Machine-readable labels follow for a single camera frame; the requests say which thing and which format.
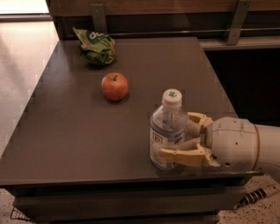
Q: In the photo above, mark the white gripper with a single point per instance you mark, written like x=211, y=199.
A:
x=232, y=142

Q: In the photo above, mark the blue plastic water bottle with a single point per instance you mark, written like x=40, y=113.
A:
x=168, y=128

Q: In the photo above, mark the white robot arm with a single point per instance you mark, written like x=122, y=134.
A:
x=268, y=159

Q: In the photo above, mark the green rice chip bag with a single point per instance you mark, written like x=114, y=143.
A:
x=97, y=48

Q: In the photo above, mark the red apple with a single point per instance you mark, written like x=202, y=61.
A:
x=115, y=86

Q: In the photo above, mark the metal rail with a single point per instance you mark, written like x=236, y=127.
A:
x=203, y=34

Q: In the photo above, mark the right metal bracket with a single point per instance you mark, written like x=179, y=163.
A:
x=237, y=21

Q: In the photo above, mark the metal bracket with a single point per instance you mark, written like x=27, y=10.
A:
x=237, y=21
x=98, y=18

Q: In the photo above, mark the left metal bracket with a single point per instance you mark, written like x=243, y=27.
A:
x=98, y=18

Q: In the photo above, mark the wire rack corner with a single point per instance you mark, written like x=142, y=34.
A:
x=18, y=215

